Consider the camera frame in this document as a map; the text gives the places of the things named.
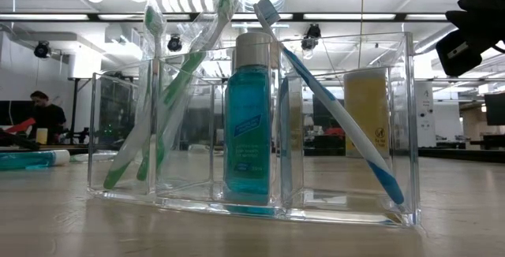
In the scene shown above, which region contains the black monitor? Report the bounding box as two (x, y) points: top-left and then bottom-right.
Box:
(484, 92), (505, 127)
(311, 94), (346, 130)

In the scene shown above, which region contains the person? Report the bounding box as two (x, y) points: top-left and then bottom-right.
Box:
(29, 90), (67, 144)

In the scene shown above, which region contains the yellow wipes canister white lid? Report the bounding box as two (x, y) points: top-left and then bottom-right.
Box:
(342, 67), (391, 158)

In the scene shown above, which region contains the clear acrylic organizer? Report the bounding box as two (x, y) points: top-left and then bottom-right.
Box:
(87, 31), (421, 226)

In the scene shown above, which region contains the black wall screen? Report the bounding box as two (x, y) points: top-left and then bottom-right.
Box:
(0, 100), (36, 127)

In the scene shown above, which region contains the red object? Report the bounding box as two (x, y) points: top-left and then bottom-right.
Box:
(15, 117), (36, 134)

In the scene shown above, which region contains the blue white toothbrush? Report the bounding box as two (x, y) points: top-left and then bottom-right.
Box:
(252, 0), (406, 206)

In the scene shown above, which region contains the black background station frame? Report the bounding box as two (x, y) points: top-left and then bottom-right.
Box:
(69, 76), (95, 147)

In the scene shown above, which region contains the black ceiling spotlight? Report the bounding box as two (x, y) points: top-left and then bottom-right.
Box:
(166, 35), (184, 53)
(33, 41), (53, 59)
(300, 23), (322, 53)

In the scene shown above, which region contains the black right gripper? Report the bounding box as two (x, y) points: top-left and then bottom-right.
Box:
(436, 0), (505, 77)

